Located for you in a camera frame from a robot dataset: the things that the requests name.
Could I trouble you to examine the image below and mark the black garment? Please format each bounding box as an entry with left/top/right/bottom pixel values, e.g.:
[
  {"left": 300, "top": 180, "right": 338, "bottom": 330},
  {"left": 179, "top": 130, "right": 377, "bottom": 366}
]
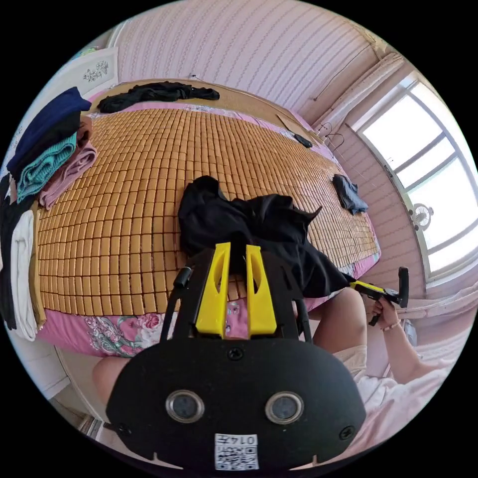
[{"left": 97, "top": 82, "right": 221, "bottom": 114}]

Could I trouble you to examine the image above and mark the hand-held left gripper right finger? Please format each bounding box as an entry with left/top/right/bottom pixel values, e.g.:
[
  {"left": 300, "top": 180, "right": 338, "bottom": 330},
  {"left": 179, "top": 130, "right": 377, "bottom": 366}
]
[{"left": 245, "top": 244, "right": 277, "bottom": 334}]

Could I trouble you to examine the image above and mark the bed with woven mat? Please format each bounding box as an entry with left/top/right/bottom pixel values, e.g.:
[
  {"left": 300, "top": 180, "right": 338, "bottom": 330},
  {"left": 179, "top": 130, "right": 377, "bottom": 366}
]
[{"left": 32, "top": 77, "right": 382, "bottom": 360}]

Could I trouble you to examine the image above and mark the person's right hand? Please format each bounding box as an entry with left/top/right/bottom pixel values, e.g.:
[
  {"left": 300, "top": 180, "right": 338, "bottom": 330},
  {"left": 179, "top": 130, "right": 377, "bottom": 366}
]
[{"left": 372, "top": 298, "right": 402, "bottom": 332}]

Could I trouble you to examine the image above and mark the person's right forearm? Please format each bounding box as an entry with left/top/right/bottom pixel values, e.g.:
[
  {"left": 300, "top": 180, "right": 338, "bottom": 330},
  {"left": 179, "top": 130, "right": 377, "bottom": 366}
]
[{"left": 383, "top": 321, "right": 428, "bottom": 378}]

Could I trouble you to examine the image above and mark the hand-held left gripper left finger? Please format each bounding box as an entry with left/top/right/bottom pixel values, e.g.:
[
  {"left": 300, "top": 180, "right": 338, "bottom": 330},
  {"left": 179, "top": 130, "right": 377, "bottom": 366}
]
[{"left": 195, "top": 242, "right": 231, "bottom": 334}]

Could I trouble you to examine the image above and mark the black long sleeve shirt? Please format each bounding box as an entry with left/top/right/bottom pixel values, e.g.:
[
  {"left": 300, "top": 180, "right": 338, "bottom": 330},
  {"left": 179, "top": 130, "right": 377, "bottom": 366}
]
[{"left": 178, "top": 175, "right": 360, "bottom": 299}]

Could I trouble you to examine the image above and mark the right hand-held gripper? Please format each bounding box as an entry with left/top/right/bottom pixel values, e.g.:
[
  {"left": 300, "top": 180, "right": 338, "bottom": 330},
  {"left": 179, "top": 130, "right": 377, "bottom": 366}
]
[{"left": 349, "top": 282, "right": 399, "bottom": 327}]

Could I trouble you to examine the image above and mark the dark blue-grey garment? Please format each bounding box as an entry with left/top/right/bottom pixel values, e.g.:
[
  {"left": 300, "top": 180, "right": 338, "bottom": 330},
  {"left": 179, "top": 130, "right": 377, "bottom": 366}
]
[{"left": 332, "top": 174, "right": 369, "bottom": 216}]

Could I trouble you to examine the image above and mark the pile of clothes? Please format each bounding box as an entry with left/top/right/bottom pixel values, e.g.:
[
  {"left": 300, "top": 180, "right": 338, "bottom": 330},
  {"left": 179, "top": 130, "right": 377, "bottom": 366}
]
[{"left": 0, "top": 86, "right": 99, "bottom": 341}]

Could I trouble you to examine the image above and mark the person's body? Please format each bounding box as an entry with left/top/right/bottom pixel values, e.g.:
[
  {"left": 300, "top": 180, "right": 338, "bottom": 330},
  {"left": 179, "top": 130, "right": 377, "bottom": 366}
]
[{"left": 92, "top": 287, "right": 463, "bottom": 472}]

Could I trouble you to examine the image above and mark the window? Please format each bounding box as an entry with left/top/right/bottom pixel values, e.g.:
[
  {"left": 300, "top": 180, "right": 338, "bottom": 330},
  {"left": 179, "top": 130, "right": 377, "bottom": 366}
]
[{"left": 354, "top": 79, "right": 478, "bottom": 286}]

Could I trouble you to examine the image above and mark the small white fan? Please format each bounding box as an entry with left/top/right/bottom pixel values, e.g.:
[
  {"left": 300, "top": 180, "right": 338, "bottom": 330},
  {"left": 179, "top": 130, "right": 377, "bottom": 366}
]
[{"left": 410, "top": 203, "right": 435, "bottom": 231}]

